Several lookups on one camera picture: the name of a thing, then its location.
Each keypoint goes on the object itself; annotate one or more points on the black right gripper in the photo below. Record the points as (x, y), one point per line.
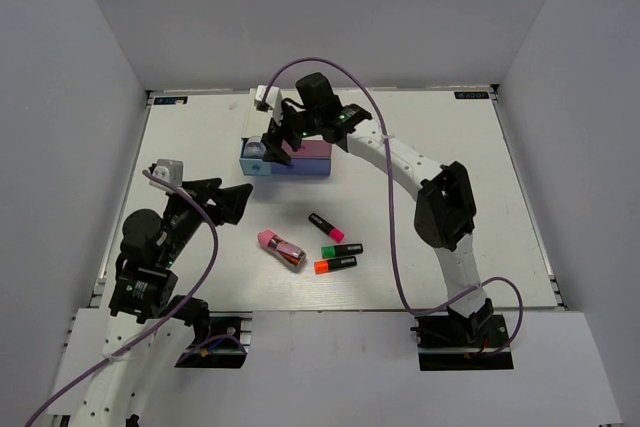
(273, 137)

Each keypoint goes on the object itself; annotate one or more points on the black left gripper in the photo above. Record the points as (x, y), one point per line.
(230, 202)

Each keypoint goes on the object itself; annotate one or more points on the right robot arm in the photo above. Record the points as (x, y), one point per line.
(444, 203)

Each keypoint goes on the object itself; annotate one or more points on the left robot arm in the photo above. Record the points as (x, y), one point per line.
(150, 328)

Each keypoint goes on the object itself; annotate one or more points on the cream drawer cabinet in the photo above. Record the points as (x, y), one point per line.
(256, 121)

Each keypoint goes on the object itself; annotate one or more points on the pink drawer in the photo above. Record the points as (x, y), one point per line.
(309, 149)

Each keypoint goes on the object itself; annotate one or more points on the left table label sticker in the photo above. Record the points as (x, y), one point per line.
(170, 100)

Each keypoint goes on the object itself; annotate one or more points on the table label sticker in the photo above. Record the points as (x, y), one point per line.
(471, 95)
(170, 100)

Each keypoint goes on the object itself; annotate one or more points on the pink highlighter marker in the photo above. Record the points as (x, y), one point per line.
(326, 227)

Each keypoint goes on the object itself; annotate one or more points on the green highlighter marker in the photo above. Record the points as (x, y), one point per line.
(345, 250)

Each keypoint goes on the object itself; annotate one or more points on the orange highlighter marker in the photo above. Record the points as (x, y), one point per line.
(334, 264)

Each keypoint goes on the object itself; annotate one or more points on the right table label sticker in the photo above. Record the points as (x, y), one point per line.
(471, 95)

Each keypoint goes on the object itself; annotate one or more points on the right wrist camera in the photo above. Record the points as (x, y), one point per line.
(268, 100)

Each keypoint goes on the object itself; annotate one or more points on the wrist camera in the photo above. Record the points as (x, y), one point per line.
(166, 171)
(268, 100)

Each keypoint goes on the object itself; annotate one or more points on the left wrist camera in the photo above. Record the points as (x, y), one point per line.
(166, 171)

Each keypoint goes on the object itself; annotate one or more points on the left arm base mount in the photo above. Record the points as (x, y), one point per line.
(225, 346)

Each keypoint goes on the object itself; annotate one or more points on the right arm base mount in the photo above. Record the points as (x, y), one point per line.
(442, 347)

